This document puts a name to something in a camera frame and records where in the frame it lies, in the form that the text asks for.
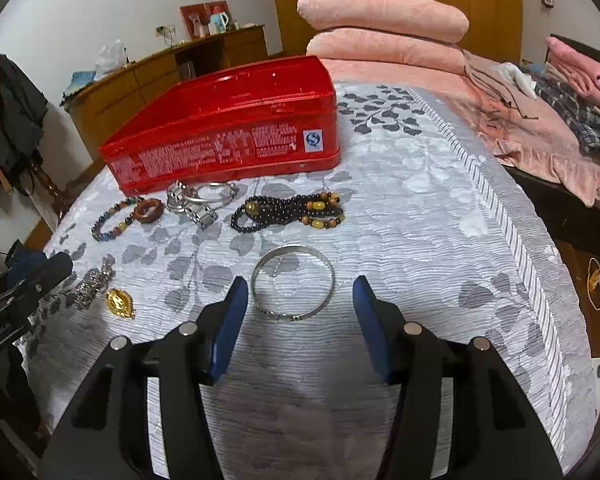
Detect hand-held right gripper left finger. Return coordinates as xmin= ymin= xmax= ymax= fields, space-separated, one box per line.
xmin=40 ymin=276 xmax=251 ymax=480

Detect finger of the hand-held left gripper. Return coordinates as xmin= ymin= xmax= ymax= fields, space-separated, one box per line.
xmin=5 ymin=242 xmax=48 ymax=281
xmin=0 ymin=254 xmax=76 ymax=311

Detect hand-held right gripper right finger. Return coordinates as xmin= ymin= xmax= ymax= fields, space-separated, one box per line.
xmin=352 ymin=275 xmax=566 ymax=480

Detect silver chain ornament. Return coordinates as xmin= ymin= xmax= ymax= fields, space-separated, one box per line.
xmin=75 ymin=255 xmax=116 ymax=308

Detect clear bangle with yellow tag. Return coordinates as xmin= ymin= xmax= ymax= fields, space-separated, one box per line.
xmin=250 ymin=244 xmax=336 ymax=322

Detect gold pendant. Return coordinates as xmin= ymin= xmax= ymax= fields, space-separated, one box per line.
xmin=105 ymin=287 xmax=137 ymax=321

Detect multicoloured bead bracelet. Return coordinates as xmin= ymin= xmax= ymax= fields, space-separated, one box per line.
xmin=91 ymin=196 xmax=143 ymax=243

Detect wooden ring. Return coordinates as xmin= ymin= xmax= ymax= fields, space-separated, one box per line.
xmin=132 ymin=198 xmax=164 ymax=224

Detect silver metal bracelet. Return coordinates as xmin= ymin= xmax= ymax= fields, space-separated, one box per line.
xmin=166 ymin=180 xmax=219 ymax=231

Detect dark bead bracelet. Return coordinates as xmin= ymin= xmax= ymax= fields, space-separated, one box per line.
xmin=230 ymin=191 xmax=346 ymax=235

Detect red plastic tray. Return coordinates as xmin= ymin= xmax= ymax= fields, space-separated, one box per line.
xmin=98 ymin=55 xmax=342 ymax=198

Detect wooden coat rack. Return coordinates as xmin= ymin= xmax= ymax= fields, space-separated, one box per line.
xmin=27 ymin=160 xmax=73 ymax=226

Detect grey floral bedspread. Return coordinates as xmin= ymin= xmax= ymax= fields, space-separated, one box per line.
xmin=15 ymin=82 xmax=600 ymax=480

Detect thin silver bangle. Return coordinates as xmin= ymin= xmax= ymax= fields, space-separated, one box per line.
xmin=192 ymin=181 xmax=241 ymax=207

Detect dark hanging clothes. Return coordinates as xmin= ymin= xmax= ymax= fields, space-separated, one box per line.
xmin=0 ymin=45 xmax=48 ymax=206

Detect blue cloth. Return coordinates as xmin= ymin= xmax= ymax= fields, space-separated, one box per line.
xmin=62 ymin=71 xmax=97 ymax=103

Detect wooden sideboard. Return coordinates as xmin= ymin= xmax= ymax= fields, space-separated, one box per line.
xmin=62 ymin=24 xmax=270 ymax=161

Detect white plastic bag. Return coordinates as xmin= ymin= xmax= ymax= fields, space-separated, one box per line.
xmin=95 ymin=40 xmax=129 ymax=81

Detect pink ruffled bed cover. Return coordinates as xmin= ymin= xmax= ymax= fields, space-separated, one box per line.
xmin=320 ymin=50 xmax=600 ymax=208

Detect folded pink quilt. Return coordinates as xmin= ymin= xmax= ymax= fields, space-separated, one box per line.
xmin=297 ymin=0 xmax=470 ymax=45
xmin=306 ymin=27 xmax=468 ymax=78

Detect white cloth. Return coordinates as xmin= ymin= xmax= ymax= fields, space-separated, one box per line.
xmin=500 ymin=62 xmax=537 ymax=98

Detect plaid clothes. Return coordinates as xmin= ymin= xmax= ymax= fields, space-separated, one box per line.
xmin=535 ymin=77 xmax=600 ymax=156

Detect folded pink clothes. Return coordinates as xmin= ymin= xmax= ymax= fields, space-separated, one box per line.
xmin=545 ymin=37 xmax=600 ymax=111

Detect dark headboard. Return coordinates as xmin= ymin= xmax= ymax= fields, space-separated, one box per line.
xmin=547 ymin=34 xmax=600 ymax=76

